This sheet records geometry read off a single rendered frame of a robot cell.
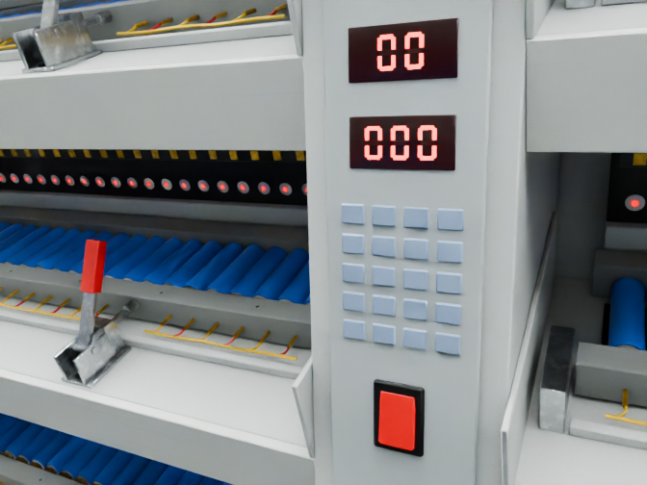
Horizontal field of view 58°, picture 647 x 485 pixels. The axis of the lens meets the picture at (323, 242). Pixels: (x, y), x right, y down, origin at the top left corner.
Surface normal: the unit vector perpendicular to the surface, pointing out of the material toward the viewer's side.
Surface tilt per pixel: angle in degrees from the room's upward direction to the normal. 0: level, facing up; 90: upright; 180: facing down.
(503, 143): 90
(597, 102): 109
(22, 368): 19
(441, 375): 90
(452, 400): 90
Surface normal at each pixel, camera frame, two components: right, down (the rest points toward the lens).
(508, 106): -0.44, 0.20
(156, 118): -0.41, 0.51
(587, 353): -0.16, -0.86
